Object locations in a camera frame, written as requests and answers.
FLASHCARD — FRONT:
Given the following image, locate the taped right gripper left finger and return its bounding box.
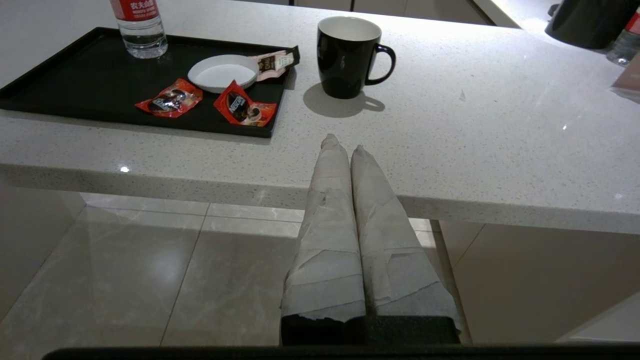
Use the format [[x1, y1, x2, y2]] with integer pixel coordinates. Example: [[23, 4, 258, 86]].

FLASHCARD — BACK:
[[281, 133, 367, 346]]

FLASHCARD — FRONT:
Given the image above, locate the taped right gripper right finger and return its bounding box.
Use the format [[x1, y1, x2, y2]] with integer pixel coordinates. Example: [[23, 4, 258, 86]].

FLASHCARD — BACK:
[[350, 145, 461, 346]]

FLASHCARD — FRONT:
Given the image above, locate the black mug white inside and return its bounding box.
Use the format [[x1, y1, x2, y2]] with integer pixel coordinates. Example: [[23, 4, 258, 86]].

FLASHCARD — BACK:
[[317, 16, 397, 100]]

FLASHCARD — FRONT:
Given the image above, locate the red-capped water bottle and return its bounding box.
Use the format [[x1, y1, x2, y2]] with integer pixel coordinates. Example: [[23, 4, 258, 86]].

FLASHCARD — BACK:
[[109, 0, 169, 60], [606, 11, 640, 67]]

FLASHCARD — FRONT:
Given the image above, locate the black electric kettle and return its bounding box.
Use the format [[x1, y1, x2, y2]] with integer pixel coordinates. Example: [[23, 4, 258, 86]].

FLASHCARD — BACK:
[[545, 0, 640, 50]]

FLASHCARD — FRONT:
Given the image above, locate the red instant coffee packet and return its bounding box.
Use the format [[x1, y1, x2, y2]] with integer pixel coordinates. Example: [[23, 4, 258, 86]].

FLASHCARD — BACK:
[[213, 80, 278, 128], [134, 78, 204, 119]]

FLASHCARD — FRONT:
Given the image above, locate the pink and black sachet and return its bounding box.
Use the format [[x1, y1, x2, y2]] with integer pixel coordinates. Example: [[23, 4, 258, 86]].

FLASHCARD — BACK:
[[250, 45, 301, 82]]

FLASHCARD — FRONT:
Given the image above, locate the white round saucer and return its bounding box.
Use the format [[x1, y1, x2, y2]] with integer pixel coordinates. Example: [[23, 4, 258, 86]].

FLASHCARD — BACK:
[[187, 54, 260, 94]]

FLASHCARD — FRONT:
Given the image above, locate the pinkish brown carton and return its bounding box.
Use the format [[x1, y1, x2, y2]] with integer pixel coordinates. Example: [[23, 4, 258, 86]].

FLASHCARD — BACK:
[[610, 54, 640, 104]]

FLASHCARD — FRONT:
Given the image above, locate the black rectangular serving tray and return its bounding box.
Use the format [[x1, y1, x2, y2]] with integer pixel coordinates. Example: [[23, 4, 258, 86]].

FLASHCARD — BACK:
[[0, 27, 301, 139]]

